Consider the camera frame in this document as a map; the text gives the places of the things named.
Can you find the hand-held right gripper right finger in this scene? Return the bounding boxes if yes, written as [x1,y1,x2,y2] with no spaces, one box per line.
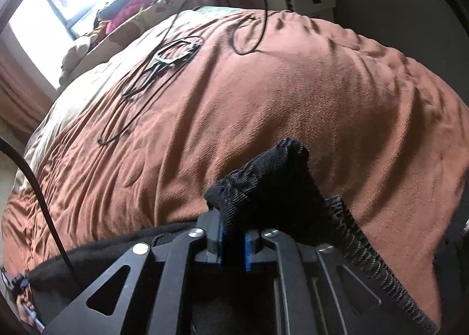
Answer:
[244,227,402,335]

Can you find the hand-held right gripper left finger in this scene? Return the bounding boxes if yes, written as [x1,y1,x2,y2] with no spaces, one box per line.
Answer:
[42,211,224,335]

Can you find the black pants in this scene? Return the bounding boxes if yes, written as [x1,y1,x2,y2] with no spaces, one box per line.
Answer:
[27,137,438,335]

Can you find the person's left hand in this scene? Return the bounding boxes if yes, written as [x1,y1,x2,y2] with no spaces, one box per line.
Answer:
[16,298,37,327]

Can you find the brown blanket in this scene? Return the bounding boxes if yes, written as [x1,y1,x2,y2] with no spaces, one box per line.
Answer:
[2,7,469,325]

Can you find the pile of colourful clothes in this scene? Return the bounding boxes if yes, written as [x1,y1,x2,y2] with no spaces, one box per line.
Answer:
[94,0,159,35]

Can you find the white cabinet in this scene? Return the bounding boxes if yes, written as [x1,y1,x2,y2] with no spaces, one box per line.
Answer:
[264,0,336,23]

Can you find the white blue cord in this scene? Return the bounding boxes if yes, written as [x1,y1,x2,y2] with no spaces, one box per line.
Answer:
[25,305,45,333]

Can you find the thick black cable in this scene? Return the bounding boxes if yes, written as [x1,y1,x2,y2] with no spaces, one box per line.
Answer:
[0,138,81,293]

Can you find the thin black cable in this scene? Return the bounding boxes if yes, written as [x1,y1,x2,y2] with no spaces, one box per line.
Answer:
[98,0,269,146]

